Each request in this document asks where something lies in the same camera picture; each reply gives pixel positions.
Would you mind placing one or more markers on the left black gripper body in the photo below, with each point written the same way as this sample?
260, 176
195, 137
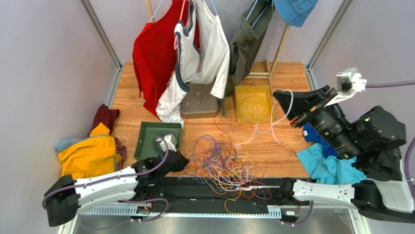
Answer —
178, 166

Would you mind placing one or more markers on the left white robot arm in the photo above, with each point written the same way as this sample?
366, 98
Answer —
69, 197

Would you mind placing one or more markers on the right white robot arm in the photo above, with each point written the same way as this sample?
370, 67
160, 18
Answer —
374, 142

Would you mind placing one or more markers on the wooden clothes rack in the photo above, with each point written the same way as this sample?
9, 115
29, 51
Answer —
268, 75

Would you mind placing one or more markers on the yellow plastic tray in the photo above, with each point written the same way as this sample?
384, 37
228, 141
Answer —
253, 104

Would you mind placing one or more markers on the green plastic tray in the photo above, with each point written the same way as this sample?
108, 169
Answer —
148, 132

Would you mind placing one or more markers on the dark blue towel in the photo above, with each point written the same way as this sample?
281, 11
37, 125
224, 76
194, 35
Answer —
311, 135

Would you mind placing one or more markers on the olive green hanging garment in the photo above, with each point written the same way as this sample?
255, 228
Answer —
246, 42

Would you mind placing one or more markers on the yellow cloth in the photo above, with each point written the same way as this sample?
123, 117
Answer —
94, 156

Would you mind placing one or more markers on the cyan cloth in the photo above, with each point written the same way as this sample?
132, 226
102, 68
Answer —
328, 170

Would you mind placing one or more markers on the blue bucket hat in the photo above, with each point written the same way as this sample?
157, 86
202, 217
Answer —
295, 12

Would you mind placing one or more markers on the white hanging tank top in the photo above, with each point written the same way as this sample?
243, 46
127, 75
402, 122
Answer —
202, 57

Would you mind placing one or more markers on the red hanging shirt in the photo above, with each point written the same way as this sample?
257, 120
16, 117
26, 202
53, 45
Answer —
154, 57

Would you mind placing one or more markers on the grey blue cloth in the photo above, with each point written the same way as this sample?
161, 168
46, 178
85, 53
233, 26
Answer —
66, 143

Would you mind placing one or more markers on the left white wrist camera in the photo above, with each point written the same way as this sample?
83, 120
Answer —
165, 142

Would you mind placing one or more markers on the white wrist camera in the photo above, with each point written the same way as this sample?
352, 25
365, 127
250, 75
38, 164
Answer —
165, 142
350, 82

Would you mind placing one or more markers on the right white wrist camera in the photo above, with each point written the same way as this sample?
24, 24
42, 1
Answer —
350, 82

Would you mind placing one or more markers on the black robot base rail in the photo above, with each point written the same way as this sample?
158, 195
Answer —
187, 197

